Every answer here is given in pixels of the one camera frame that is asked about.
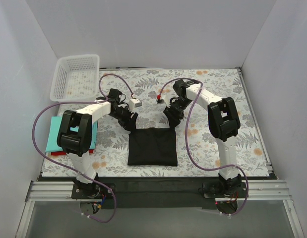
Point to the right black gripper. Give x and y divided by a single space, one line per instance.
173 111

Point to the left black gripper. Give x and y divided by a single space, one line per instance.
127 117

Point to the black t shirt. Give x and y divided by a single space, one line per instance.
152 147

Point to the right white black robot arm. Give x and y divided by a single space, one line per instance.
223 123

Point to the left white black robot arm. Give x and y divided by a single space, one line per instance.
75 134

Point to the floral table mat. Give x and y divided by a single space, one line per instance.
196 148

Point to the folded red t shirt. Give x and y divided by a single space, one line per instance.
58 153

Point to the white plastic basket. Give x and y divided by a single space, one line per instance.
75 78

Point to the folded teal t shirt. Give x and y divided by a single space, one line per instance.
53 134

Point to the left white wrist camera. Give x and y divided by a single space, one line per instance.
134 103

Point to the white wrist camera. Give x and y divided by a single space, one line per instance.
134 103
160 99

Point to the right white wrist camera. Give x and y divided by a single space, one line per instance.
160 99

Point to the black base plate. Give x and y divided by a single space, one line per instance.
168 192

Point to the aluminium front rail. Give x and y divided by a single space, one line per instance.
62 191

